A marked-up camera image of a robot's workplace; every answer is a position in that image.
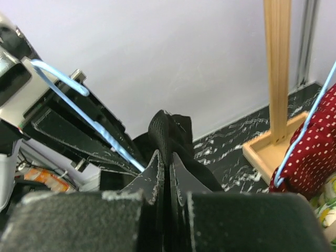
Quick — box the blue wire hanger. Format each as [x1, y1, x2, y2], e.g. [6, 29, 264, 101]
[30, 59, 145, 172]
[274, 62, 336, 188]

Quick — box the wooden clothes rack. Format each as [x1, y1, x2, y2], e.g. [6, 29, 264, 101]
[243, 0, 308, 184]

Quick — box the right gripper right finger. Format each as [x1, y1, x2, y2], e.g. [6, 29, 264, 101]
[169, 152, 211, 251]

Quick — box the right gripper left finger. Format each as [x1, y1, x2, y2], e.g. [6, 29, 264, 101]
[121, 150, 165, 251]

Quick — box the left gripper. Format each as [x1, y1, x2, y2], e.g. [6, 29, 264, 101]
[1, 15, 144, 176]

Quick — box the red polka dot skirt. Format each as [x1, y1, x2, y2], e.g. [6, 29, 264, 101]
[269, 86, 335, 200]

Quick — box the lemon print skirt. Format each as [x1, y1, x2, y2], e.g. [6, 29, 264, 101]
[308, 176, 336, 244]

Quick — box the black skirt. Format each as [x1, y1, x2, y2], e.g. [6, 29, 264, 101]
[133, 110, 223, 192]

